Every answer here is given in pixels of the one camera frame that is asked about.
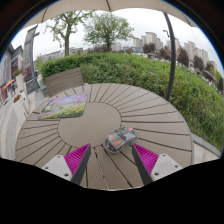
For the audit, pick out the tall grey sign pillar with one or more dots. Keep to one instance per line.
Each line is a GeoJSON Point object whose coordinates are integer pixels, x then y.
{"type": "Point", "coordinates": [29, 60]}

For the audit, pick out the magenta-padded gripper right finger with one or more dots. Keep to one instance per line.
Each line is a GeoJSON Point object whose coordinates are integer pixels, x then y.
{"type": "Point", "coordinates": [146, 159]}

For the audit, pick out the thin-crowned tree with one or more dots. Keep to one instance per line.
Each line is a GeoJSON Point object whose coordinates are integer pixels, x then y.
{"type": "Point", "coordinates": [66, 30]}

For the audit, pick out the white planter box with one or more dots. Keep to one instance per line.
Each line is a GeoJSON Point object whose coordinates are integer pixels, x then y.
{"type": "Point", "coordinates": [20, 108]}

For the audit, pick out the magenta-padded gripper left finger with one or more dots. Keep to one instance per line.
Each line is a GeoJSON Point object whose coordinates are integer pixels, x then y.
{"type": "Point", "coordinates": [76, 159]}

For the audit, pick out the distant apartment buildings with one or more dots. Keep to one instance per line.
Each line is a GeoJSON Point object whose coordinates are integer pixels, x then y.
{"type": "Point", "coordinates": [186, 50]}

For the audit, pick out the round-crowned tree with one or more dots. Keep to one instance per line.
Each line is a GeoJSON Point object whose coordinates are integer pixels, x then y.
{"type": "Point", "coordinates": [107, 28]}

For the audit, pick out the transparent computer mouse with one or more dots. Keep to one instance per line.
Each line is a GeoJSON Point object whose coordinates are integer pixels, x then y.
{"type": "Point", "coordinates": [119, 140]}

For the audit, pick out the dark curved umbrella pole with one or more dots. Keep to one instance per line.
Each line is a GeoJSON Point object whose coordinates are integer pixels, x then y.
{"type": "Point", "coordinates": [172, 60]}

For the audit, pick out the slatted brown chair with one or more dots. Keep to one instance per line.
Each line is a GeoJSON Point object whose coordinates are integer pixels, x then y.
{"type": "Point", "coordinates": [64, 81]}

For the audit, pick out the flower print mouse pad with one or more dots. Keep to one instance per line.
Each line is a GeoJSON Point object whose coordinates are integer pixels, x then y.
{"type": "Point", "coordinates": [65, 106]}

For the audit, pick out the green hedge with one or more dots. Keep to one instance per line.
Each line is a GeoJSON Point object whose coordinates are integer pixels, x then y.
{"type": "Point", "coordinates": [150, 80]}

